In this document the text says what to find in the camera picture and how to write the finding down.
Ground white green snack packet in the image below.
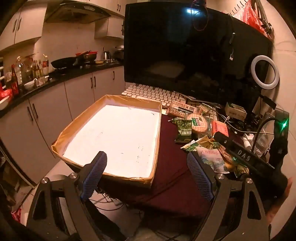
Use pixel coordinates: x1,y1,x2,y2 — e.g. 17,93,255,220
195,146,230,174

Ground small green white packet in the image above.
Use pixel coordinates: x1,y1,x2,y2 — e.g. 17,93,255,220
198,103,212,115

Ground wide white bowl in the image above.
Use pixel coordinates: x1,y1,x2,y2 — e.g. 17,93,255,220
0,95,14,111

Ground red hanging bag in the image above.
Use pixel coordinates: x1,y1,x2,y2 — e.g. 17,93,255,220
233,1,265,33

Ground crumpled green snack packet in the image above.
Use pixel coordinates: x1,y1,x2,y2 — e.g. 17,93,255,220
181,141,199,153

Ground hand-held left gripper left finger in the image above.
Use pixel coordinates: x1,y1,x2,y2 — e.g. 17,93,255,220
26,151,126,241

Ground white ring light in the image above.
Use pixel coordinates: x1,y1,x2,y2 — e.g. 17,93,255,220
251,55,279,91

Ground upper kitchen cabinets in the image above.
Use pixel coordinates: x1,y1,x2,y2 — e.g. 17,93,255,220
0,0,126,52

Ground person's right hand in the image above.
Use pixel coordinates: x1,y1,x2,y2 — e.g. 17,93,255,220
266,178,293,224

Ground lower kitchen cabinets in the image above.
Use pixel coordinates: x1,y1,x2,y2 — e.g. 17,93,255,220
0,65,126,186

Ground black hanging cable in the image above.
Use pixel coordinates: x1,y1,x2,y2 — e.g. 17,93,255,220
228,14,237,62

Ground gold green snack packet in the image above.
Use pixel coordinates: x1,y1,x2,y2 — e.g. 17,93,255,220
196,136,220,149

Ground red plastic bag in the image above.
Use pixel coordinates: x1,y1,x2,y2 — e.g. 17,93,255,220
0,89,13,100

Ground black kitchen countertop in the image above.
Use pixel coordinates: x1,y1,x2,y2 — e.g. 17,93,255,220
0,61,125,117

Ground black frying pan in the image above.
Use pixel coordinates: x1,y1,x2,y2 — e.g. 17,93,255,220
51,57,78,69

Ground red cracker packet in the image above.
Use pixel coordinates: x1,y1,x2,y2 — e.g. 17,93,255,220
211,120,229,138

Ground steel range hood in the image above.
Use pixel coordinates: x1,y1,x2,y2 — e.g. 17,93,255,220
44,0,111,24

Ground white computer keyboard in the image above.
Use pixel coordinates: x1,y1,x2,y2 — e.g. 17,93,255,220
121,85,222,121

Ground shallow cardboard box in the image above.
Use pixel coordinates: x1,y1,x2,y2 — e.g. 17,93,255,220
51,95,162,189

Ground black computer monitor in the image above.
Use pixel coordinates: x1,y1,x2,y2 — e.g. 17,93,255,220
124,3,273,109

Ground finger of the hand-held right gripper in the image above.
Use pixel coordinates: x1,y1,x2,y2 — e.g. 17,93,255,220
214,132,234,154

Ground dark sauce bottle red label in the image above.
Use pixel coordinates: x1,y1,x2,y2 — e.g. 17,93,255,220
11,64,20,95

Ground red cooking pot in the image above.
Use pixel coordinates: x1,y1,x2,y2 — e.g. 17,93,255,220
76,51,98,62

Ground kitchen cabinets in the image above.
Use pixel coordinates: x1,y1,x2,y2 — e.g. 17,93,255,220
0,65,126,186
0,0,126,52

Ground black gooseneck cable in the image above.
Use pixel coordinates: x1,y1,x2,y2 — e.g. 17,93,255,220
252,117,278,153

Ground white box green label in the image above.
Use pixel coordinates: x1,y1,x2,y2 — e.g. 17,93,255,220
225,102,247,121

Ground round cracker packet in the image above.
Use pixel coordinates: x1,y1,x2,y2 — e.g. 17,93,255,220
187,113,212,138

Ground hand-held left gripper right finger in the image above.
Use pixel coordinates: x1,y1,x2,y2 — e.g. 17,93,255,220
187,152,271,241

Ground green pea snack packet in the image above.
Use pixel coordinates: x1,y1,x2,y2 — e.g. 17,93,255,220
174,118,193,143

